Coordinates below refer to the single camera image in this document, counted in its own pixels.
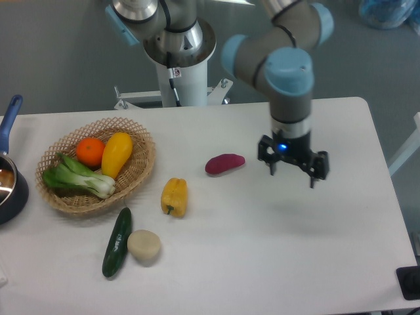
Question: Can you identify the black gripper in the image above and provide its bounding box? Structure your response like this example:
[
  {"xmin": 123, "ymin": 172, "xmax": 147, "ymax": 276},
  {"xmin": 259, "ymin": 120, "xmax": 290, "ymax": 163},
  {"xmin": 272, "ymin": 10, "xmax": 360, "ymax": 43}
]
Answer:
[{"xmin": 257, "ymin": 131, "xmax": 329, "ymax": 188}]

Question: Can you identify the yellow mango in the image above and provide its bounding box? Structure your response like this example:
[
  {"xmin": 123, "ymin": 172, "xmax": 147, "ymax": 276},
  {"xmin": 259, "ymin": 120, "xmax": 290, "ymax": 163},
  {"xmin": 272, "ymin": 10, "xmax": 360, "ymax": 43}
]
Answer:
[{"xmin": 101, "ymin": 132, "xmax": 133, "ymax": 179}]

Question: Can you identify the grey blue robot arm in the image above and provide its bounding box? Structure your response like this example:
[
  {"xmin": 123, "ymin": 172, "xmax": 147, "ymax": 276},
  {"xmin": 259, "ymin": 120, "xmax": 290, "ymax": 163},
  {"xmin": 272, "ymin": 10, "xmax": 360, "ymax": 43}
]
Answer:
[{"xmin": 106, "ymin": 1, "xmax": 334, "ymax": 182}]

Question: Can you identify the woven wicker basket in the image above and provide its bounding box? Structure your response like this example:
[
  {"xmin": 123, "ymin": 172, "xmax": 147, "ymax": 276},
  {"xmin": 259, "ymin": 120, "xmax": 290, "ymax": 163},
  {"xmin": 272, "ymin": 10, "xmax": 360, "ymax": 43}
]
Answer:
[{"xmin": 35, "ymin": 117, "xmax": 156, "ymax": 215}]

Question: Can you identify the purple sweet potato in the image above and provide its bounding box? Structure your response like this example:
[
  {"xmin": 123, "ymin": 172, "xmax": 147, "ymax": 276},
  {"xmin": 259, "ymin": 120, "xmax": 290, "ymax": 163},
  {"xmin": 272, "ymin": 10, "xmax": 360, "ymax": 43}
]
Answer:
[{"xmin": 205, "ymin": 154, "xmax": 245, "ymax": 175}]

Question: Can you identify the yellow bell pepper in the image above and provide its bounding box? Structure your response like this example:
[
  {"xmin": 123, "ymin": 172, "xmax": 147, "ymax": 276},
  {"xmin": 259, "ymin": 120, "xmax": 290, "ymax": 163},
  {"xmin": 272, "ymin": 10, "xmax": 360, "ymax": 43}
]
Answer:
[{"xmin": 161, "ymin": 178, "xmax": 188, "ymax": 218}]

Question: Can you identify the blue plastic bag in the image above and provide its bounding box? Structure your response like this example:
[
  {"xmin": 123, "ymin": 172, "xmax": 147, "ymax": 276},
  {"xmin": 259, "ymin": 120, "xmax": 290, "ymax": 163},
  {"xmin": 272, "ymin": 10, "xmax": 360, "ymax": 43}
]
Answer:
[{"xmin": 358, "ymin": 0, "xmax": 419, "ymax": 35}]

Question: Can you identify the black device at edge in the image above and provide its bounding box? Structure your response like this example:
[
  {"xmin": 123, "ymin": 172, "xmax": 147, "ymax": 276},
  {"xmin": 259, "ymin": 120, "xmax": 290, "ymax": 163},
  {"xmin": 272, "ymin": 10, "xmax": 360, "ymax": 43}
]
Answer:
[{"xmin": 396, "ymin": 266, "xmax": 419, "ymax": 301}]

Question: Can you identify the beige round potato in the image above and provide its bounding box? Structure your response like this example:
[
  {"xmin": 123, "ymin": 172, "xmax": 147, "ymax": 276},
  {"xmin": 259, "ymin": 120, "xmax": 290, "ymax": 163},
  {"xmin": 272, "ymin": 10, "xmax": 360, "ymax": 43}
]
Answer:
[{"xmin": 127, "ymin": 230, "xmax": 161, "ymax": 261}]

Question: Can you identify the orange tangerine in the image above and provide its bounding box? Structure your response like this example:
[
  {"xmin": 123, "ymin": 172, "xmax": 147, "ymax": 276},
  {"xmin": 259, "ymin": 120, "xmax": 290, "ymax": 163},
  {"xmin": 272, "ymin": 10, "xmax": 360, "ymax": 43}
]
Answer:
[{"xmin": 75, "ymin": 138, "xmax": 105, "ymax": 168}]

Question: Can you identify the dark green cucumber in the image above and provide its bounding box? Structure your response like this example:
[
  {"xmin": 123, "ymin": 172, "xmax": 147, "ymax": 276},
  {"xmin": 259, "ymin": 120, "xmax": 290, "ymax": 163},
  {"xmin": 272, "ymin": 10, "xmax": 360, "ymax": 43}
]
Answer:
[{"xmin": 102, "ymin": 207, "xmax": 133, "ymax": 278}]

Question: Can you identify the green bok choy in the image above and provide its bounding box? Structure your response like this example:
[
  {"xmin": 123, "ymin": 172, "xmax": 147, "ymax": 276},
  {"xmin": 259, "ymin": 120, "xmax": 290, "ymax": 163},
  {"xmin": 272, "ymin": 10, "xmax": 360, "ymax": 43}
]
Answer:
[{"xmin": 42, "ymin": 153, "xmax": 116, "ymax": 199}]

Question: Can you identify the white frame bar right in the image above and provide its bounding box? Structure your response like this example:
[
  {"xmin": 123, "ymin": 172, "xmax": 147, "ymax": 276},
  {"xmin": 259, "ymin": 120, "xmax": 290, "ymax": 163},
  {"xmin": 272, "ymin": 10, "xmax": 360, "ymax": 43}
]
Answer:
[{"xmin": 388, "ymin": 112, "xmax": 419, "ymax": 177}]

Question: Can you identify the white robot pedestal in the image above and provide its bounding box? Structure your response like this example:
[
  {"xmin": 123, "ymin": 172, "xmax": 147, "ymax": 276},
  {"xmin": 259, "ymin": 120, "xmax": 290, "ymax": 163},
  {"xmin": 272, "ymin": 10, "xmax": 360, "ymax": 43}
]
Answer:
[{"xmin": 114, "ymin": 18, "xmax": 234, "ymax": 109}]

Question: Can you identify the black cable on pedestal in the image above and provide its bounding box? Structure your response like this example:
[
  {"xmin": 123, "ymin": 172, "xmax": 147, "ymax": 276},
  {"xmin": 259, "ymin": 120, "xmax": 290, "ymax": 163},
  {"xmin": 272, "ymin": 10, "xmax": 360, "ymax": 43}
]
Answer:
[{"xmin": 165, "ymin": 51, "xmax": 182, "ymax": 108}]

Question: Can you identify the blue handled saucepan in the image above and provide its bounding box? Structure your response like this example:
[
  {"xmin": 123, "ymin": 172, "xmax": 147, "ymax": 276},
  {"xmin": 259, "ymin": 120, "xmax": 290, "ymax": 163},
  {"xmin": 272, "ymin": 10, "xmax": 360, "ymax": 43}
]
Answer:
[{"xmin": 1, "ymin": 94, "xmax": 29, "ymax": 224}]

